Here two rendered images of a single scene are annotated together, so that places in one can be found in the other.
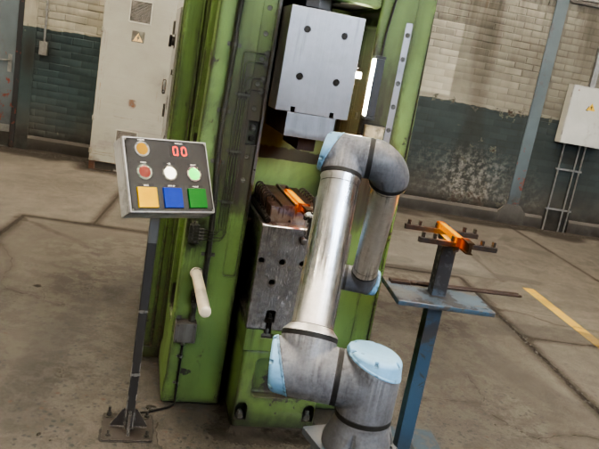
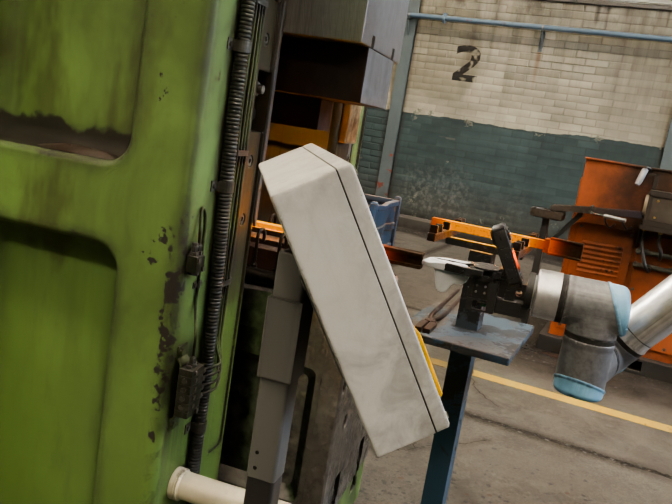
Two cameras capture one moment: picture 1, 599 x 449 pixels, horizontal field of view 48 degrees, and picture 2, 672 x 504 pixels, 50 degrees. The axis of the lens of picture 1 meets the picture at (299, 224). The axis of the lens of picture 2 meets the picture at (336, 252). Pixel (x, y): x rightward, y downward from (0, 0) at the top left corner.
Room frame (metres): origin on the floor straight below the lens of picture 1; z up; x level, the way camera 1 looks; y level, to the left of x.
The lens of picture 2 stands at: (2.03, 1.22, 1.24)
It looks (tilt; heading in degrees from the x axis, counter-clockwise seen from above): 10 degrees down; 300
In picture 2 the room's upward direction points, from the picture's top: 9 degrees clockwise
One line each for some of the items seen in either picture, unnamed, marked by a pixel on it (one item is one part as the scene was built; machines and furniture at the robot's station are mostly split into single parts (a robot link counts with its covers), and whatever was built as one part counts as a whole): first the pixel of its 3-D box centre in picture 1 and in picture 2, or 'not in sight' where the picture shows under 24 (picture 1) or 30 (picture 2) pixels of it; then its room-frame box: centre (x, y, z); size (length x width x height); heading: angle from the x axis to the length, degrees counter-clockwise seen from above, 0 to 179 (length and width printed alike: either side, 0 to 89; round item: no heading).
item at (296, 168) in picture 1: (294, 103); not in sight; (3.22, 0.12, 1.37); 0.41 x 0.10 x 0.91; 105
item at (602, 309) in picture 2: not in sight; (593, 306); (2.26, -0.11, 0.98); 0.12 x 0.09 x 0.10; 15
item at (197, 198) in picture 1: (197, 199); not in sight; (2.44, 0.39, 1.01); 0.07 x 0.05 x 0.07; 130
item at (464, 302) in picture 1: (436, 295); (467, 329); (2.65, -0.60, 0.74); 0.40 x 0.30 x 0.02; 98
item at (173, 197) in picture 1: (172, 198); not in sight; (2.37, 0.47, 1.01); 0.07 x 0.05 x 0.07; 130
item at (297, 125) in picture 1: (298, 121); (274, 66); (2.90, 0.08, 1.32); 0.42 x 0.20 x 0.10; 15
